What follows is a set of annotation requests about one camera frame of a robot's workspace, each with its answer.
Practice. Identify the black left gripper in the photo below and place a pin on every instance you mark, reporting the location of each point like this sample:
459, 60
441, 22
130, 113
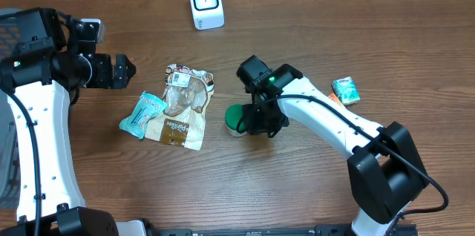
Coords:
105, 79

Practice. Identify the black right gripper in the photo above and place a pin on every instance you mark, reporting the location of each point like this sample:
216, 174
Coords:
257, 127

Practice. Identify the green lid clear jar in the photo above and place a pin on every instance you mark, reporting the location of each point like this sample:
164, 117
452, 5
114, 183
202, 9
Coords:
232, 116

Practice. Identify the mint green wipes pack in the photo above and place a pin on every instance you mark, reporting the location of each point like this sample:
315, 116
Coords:
147, 107

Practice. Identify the clear bag bread package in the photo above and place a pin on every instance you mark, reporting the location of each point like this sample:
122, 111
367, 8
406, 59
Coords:
187, 94

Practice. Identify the orange tissue pack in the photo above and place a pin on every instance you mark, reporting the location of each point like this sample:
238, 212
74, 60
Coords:
335, 99

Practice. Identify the teal tissue pack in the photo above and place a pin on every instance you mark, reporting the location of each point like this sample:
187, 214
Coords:
346, 91

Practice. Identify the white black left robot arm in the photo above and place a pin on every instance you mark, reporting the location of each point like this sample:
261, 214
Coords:
46, 58

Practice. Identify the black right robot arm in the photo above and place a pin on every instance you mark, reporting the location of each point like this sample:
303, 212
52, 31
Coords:
385, 169

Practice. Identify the white barcode scanner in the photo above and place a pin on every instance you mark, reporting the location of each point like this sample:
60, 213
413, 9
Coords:
207, 14

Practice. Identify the dark grey mesh basket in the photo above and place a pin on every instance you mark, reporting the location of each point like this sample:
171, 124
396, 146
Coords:
10, 176

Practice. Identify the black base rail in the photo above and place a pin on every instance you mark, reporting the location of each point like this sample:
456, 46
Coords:
319, 230

